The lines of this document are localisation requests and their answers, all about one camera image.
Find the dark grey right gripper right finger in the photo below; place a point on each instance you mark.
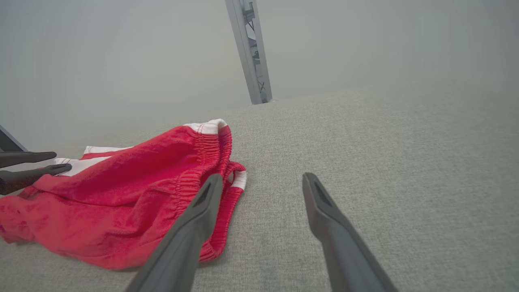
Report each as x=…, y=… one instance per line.
x=344, y=251

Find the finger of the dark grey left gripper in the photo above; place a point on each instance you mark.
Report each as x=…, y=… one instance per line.
x=28, y=157
x=32, y=175

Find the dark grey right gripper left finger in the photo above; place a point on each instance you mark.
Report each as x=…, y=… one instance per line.
x=182, y=247

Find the red shorts white stripe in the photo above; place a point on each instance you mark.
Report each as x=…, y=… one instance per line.
x=121, y=202

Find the grey fabric sofa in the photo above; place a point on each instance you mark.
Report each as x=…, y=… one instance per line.
x=385, y=170

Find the grey metal partition post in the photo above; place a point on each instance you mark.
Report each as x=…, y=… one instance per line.
x=247, y=52

